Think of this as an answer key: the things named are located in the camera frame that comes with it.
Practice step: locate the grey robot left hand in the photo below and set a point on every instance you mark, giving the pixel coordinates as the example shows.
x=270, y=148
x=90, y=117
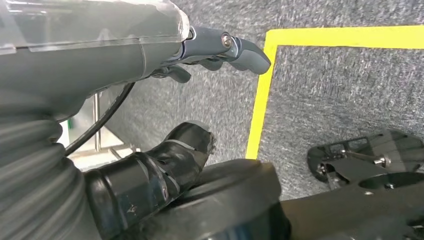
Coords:
x=82, y=59

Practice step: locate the steel workbench table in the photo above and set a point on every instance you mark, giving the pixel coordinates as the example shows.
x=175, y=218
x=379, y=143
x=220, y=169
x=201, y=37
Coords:
x=97, y=126

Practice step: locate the yellow floor tape outline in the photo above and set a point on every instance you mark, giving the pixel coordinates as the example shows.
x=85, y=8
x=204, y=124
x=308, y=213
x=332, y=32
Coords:
x=261, y=99

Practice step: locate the black round robot joint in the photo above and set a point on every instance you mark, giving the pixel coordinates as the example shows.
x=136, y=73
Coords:
x=232, y=192

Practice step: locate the black robot foot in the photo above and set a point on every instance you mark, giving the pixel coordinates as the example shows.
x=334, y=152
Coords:
x=394, y=145

